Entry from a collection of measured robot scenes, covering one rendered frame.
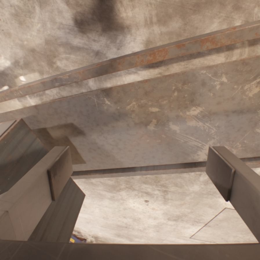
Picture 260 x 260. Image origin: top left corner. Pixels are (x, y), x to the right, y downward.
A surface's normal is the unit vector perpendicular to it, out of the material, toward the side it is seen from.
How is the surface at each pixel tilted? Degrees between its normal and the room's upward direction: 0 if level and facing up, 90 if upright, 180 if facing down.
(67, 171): 97
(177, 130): 0
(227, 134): 0
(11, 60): 0
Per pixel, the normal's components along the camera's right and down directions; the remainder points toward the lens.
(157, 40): -0.15, 0.66
